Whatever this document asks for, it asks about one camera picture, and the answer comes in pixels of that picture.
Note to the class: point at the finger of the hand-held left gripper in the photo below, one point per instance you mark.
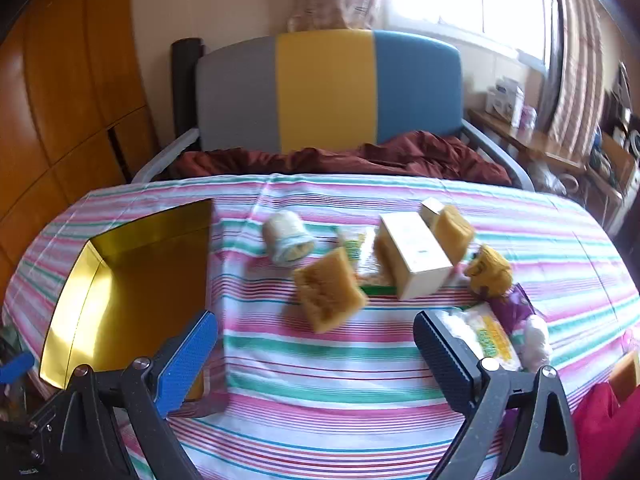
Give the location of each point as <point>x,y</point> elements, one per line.
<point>12,366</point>

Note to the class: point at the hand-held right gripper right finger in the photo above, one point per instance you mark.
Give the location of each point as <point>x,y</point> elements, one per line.
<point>442,357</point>

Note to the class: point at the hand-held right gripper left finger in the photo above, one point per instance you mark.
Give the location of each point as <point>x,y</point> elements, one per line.
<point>185,360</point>

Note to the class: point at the clear pack of cotton balls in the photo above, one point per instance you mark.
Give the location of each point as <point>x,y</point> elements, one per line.
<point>457,325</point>

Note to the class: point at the green cracker packet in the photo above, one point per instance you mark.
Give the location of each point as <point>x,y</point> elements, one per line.
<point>495,340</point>
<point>362,260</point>

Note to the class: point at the purple snack packet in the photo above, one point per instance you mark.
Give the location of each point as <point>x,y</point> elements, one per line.
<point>517,307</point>

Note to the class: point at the white plastic-wrapped ball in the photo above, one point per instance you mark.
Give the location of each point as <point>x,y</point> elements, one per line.
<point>536,345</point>

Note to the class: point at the gold-lined box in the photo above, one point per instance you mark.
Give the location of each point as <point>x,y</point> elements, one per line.
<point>125,285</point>

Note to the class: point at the yellow plush toy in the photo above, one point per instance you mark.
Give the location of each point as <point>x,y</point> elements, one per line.
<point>487,267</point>

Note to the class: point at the white paper leaflet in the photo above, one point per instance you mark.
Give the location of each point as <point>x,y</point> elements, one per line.
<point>417,255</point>

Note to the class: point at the yellow sponge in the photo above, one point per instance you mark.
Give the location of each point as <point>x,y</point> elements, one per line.
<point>452,232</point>
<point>327,292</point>

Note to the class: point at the small cream box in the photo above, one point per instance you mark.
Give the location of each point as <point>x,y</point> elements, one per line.
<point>431,210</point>

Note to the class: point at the striped tablecloth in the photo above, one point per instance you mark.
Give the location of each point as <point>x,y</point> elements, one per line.
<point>320,385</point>

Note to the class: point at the red cloth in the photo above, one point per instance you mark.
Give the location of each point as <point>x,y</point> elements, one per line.
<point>605,430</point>

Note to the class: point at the tan block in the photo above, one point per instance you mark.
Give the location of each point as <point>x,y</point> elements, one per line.
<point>627,375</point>

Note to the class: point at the maroon blanket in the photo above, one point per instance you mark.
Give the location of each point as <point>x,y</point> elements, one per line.
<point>400,155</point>

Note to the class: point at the clear plastic bag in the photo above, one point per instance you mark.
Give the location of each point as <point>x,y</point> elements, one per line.
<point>550,180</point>

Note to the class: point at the wooden side table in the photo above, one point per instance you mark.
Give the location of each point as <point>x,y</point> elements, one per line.
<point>530,140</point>

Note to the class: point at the white tissue box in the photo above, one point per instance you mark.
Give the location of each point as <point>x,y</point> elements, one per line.
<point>502,100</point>

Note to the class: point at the cardboard box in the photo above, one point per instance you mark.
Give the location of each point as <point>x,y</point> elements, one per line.
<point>620,157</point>

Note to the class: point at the wooden wardrobe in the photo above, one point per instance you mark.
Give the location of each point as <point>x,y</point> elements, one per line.
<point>65,85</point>

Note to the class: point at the grey yellow blue sofa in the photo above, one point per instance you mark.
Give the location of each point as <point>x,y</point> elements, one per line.
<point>325,90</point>

